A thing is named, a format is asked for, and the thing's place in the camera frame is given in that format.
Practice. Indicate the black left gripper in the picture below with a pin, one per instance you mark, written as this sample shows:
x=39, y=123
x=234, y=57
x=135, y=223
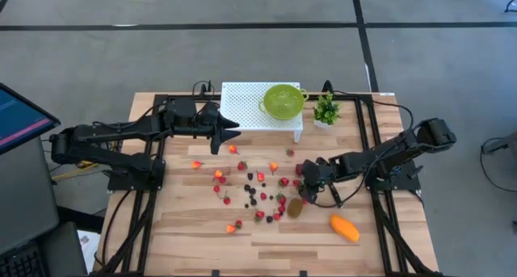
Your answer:
x=210, y=125

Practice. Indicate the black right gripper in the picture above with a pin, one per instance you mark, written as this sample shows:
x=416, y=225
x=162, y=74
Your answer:
x=317, y=174

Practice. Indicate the brown kiwi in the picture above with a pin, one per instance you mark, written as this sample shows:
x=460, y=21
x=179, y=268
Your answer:
x=295, y=208

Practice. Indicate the large red raspberry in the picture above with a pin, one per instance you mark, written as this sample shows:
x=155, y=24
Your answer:
x=298, y=170

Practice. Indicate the small orange peach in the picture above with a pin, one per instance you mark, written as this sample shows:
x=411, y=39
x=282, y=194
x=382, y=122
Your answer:
x=232, y=149
x=260, y=177
x=218, y=174
x=196, y=164
x=274, y=166

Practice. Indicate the green plastic colander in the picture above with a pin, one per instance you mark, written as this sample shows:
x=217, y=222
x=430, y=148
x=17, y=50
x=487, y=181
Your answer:
x=283, y=102

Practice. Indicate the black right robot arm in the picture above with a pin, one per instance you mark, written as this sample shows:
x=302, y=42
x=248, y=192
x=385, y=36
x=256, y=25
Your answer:
x=375, y=158

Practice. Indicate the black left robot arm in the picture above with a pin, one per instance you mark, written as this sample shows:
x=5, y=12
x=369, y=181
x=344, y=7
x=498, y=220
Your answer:
x=121, y=131

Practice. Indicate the white perforated metal shelf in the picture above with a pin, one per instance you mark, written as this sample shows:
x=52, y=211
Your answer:
x=242, y=107

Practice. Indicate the black kitchen knife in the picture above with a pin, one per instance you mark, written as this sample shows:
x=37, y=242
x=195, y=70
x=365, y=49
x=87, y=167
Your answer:
x=337, y=198

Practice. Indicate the black table clamp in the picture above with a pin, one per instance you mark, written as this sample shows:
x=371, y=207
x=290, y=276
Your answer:
x=328, y=88
x=303, y=274
x=208, y=88
x=216, y=274

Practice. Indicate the orange mango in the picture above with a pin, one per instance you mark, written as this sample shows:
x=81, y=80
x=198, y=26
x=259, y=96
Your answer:
x=344, y=227

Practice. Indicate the orange peach with stem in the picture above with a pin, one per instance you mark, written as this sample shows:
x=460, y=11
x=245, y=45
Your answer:
x=230, y=228

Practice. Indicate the small potted green plant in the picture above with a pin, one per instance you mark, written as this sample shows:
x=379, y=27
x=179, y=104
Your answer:
x=326, y=109

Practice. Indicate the white paper sheet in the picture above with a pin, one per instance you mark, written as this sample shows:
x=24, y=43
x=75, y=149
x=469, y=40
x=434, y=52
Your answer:
x=89, y=248

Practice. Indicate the grey stand foot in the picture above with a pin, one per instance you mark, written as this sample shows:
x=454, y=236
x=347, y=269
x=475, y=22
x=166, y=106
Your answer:
x=505, y=143

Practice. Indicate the blue-screen monitor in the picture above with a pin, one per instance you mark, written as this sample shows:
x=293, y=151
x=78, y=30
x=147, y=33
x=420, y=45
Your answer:
x=20, y=119

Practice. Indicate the black keyboard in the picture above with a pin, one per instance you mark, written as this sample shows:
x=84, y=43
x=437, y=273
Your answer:
x=20, y=265

